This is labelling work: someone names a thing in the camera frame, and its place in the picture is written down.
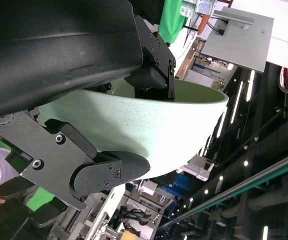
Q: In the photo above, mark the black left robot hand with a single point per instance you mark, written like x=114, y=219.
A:
x=59, y=50

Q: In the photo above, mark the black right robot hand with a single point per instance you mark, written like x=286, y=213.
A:
x=9, y=220

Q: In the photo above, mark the pale grey-green bowl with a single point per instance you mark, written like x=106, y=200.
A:
x=158, y=130

